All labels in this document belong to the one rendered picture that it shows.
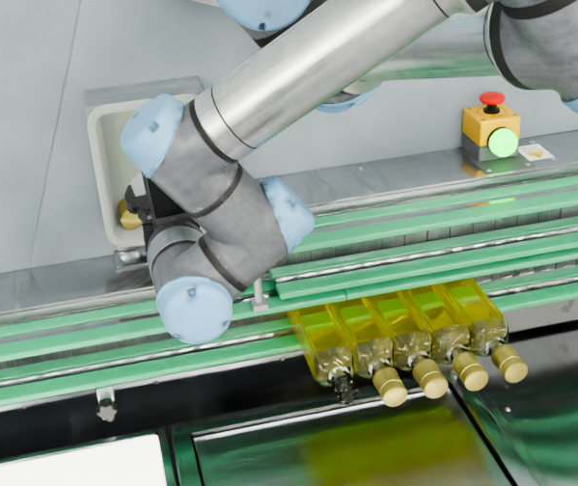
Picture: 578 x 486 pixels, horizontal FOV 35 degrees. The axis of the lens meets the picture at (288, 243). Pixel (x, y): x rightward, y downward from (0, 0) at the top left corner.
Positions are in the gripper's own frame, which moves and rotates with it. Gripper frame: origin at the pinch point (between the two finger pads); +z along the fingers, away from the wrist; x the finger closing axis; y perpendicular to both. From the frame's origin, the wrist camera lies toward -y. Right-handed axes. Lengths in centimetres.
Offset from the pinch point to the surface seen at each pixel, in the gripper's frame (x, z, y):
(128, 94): -1.7, 12.0, -7.3
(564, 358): 62, -4, 43
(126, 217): -4.9, 10.7, 11.2
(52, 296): -17.7, 6.6, 20.1
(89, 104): -7.4, 10.1, -7.4
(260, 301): 11.7, -4.1, 21.0
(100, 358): -12.4, 1.8, 29.4
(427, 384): 29.7, -24.3, 25.8
